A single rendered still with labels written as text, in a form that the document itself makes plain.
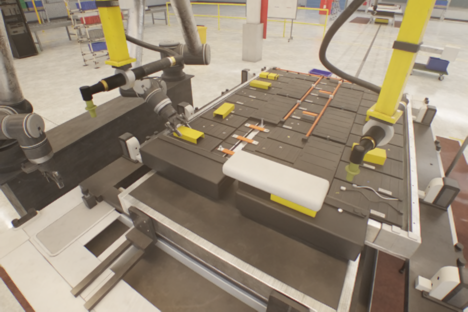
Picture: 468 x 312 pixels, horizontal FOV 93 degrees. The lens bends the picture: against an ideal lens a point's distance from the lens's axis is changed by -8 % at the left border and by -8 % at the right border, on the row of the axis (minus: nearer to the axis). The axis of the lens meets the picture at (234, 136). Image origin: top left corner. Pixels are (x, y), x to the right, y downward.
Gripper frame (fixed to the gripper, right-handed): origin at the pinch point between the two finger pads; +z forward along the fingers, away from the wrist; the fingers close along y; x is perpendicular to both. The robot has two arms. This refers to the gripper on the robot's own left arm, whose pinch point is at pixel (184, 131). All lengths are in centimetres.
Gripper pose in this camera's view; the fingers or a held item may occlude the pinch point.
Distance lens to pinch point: 134.9
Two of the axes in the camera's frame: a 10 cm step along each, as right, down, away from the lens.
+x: -5.5, 4.6, 6.9
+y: 5.2, -4.6, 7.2
